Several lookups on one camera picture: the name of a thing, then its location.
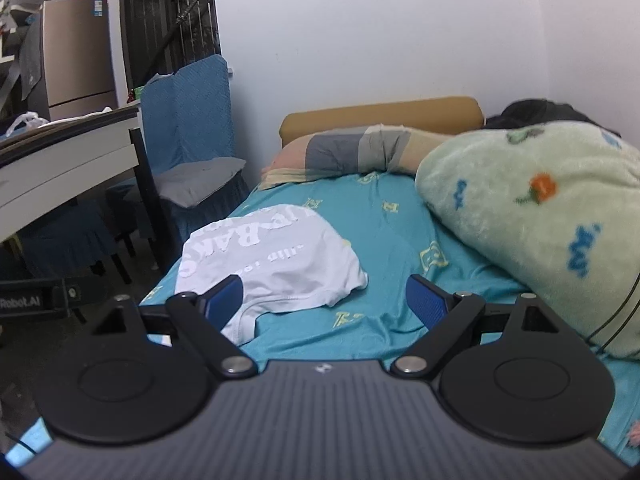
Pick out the thin black cable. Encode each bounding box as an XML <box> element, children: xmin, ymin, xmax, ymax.
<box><xmin>585</xmin><ymin>270</ymin><xmax>640</xmax><ymax>352</ymax></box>

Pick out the black cloth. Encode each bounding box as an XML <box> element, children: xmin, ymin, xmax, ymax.
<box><xmin>485</xmin><ymin>100</ymin><xmax>623</xmax><ymax>138</ymax></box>

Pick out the teal printed bed sheet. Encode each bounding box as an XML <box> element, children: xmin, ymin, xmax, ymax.
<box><xmin>139</xmin><ymin>172</ymin><xmax>640</xmax><ymax>466</ymax></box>

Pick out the tan headboard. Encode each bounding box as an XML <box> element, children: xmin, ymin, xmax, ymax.
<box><xmin>279</xmin><ymin>96</ymin><xmax>486</xmax><ymax>148</ymax></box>

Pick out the white t-shirt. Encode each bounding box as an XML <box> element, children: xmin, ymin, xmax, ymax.
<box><xmin>175</xmin><ymin>204</ymin><xmax>369</xmax><ymax>345</ymax></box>

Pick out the dark door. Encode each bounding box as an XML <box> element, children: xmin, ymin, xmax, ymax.
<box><xmin>119</xmin><ymin>0</ymin><xmax>223</xmax><ymax>92</ymax></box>

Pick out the grey seat cushion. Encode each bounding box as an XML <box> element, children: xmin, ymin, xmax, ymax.
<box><xmin>152</xmin><ymin>156</ymin><xmax>248</xmax><ymax>209</ymax></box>

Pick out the patchwork pillow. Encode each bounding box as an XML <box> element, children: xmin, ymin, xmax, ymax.
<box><xmin>260</xmin><ymin>124</ymin><xmax>453</xmax><ymax>191</ymax></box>

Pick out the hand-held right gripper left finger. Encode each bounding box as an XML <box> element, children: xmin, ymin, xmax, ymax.
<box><xmin>90</xmin><ymin>275</ymin><xmax>259</xmax><ymax>379</ymax></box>

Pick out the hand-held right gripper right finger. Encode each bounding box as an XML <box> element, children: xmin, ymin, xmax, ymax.
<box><xmin>390</xmin><ymin>274</ymin><xmax>563</xmax><ymax>379</ymax></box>

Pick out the white plastic bag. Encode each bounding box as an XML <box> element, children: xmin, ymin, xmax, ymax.
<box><xmin>5</xmin><ymin>112</ymin><xmax>51</xmax><ymax>137</ymax></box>

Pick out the chair with blue cover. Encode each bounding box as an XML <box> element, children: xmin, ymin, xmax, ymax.
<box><xmin>105</xmin><ymin>54</ymin><xmax>251</xmax><ymax>261</ymax></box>

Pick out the white table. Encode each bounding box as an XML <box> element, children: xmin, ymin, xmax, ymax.
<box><xmin>0</xmin><ymin>105</ymin><xmax>146</xmax><ymax>243</ymax></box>

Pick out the stool with blue cover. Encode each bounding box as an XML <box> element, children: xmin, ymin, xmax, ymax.
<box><xmin>20</xmin><ymin>205</ymin><xmax>132</xmax><ymax>281</ymax></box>

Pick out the beige refrigerator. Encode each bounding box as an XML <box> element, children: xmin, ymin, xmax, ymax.
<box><xmin>40</xmin><ymin>0</ymin><xmax>118</xmax><ymax>122</ymax></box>

